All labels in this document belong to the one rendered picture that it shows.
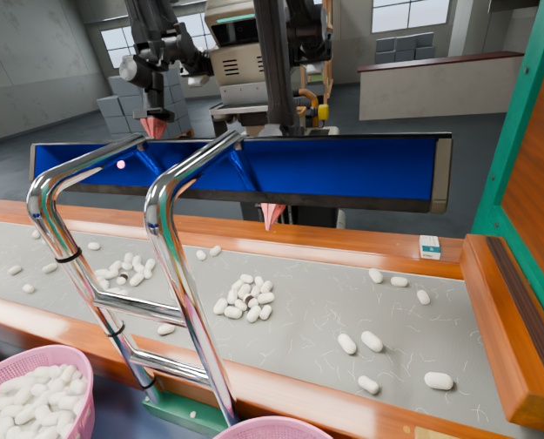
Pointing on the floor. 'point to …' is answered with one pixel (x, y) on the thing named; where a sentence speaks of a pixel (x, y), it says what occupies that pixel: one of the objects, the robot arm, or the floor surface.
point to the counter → (439, 86)
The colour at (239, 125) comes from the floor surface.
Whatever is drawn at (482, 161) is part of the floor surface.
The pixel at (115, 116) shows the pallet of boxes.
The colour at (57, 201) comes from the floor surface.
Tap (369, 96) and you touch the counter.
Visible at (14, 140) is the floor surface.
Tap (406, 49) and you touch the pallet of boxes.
